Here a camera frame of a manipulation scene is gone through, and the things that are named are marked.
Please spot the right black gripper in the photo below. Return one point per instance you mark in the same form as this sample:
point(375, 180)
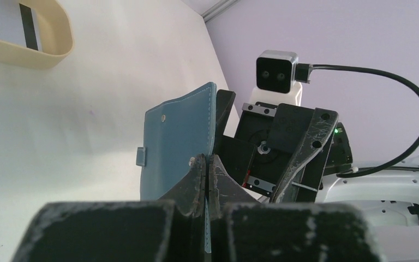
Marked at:
point(279, 151)

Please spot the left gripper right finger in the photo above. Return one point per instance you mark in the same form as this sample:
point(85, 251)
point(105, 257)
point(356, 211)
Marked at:
point(243, 229)

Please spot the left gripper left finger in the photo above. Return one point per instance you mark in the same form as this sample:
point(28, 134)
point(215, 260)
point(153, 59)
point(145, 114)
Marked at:
point(171, 228)

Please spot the blue leather card holder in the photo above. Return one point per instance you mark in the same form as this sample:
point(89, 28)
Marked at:
point(178, 139)

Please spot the grey card black stripe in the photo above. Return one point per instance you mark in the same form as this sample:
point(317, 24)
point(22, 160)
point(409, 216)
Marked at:
point(19, 25)

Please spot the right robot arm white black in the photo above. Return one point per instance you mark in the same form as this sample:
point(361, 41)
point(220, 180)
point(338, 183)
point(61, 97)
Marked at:
point(387, 197)

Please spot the beige oval tray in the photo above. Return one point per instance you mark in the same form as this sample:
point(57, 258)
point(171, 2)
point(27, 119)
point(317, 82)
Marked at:
point(55, 34)

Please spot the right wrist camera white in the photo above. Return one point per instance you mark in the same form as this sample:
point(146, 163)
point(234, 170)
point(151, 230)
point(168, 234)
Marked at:
point(279, 78)

